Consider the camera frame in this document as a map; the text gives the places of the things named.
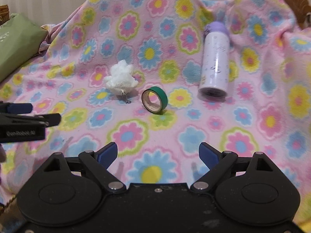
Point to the pink floral fleece blanket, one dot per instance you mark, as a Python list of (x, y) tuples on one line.
[(267, 107)]

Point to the green fabric cushion bag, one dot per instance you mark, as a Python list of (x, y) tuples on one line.
[(20, 41)]

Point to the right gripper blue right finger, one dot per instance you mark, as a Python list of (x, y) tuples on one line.
[(219, 165)]

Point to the brown wicker basket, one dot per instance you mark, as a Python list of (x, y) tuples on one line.
[(4, 14)]

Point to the white fluffy plush toy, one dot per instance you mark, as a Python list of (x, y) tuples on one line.
[(120, 80)]

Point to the green tape roll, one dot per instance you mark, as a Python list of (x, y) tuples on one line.
[(154, 100)]

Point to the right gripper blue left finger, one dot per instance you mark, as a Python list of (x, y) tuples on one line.
[(95, 165)]

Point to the woven basket with liner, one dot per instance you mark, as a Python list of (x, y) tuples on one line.
[(10, 205)]

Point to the lilac thermos bottle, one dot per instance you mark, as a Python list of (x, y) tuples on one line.
[(215, 66)]

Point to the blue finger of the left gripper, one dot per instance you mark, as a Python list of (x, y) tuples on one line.
[(50, 120), (16, 108)]

